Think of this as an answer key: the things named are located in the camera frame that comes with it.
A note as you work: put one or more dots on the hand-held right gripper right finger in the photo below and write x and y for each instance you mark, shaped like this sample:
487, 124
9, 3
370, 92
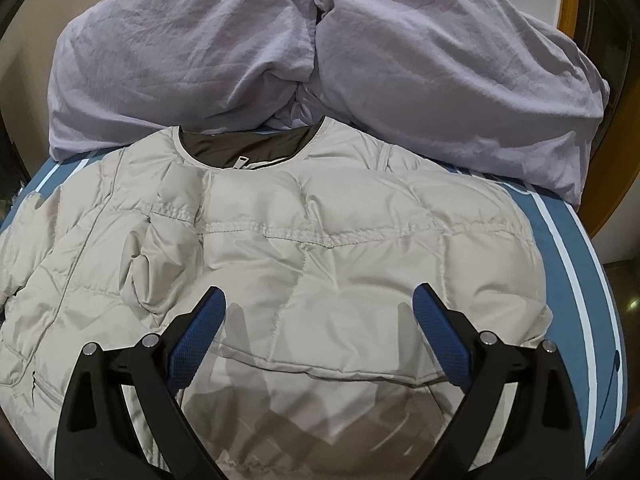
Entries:
442, 332

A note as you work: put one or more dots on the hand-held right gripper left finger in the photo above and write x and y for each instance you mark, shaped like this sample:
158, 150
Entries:
197, 332

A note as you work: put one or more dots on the beige puffer jacket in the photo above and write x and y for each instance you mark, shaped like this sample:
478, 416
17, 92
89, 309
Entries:
310, 240

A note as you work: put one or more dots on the blue white-striped bed sheet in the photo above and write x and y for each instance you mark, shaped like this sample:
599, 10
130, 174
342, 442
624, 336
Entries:
562, 245

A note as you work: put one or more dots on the lavender pillow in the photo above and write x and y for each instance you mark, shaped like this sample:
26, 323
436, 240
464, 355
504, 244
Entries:
175, 60
425, 70

